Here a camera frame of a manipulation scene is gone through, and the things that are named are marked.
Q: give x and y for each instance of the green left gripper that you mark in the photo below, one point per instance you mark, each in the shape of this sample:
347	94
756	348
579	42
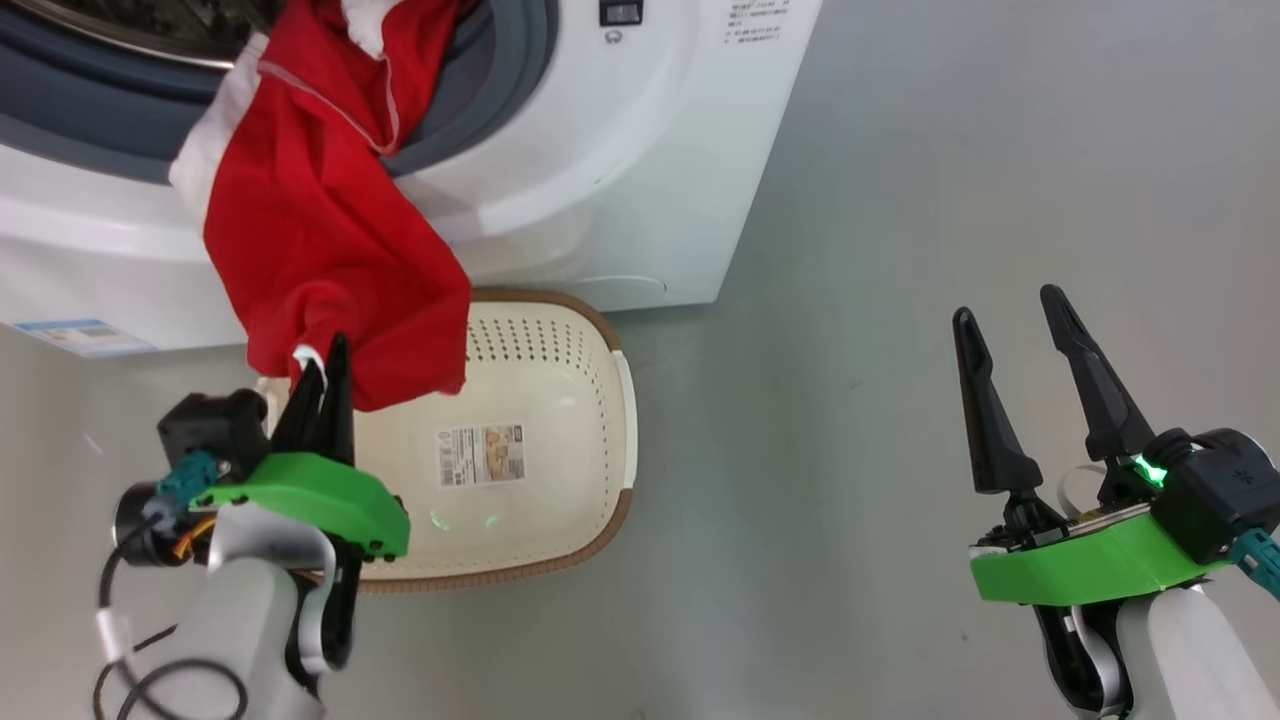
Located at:
330	495

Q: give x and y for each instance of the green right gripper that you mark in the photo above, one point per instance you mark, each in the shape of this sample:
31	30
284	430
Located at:
1090	565

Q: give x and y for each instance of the red and white garment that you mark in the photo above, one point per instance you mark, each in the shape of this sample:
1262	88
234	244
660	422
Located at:
320	230

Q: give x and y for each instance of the paper basket label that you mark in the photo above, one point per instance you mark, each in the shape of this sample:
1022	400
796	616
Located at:
481	455

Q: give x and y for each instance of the cream perforated laundry basket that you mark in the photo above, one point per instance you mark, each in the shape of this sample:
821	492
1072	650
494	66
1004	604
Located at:
560	400

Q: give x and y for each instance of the white front-load washing machine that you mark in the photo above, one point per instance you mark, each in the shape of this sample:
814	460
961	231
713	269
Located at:
620	170

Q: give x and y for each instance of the blue energy label sticker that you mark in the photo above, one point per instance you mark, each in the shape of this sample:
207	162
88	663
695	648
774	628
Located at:
85	337

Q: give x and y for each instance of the teal left camera connector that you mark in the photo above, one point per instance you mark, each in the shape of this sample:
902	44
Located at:
185	475

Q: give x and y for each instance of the teal camera connector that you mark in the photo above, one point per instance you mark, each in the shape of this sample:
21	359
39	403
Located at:
185	475
1262	560

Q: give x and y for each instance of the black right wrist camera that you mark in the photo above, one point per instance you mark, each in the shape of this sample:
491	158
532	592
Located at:
1220	490

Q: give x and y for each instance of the teal right camera connector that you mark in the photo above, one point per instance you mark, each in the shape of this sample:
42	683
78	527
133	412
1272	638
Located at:
1262	560

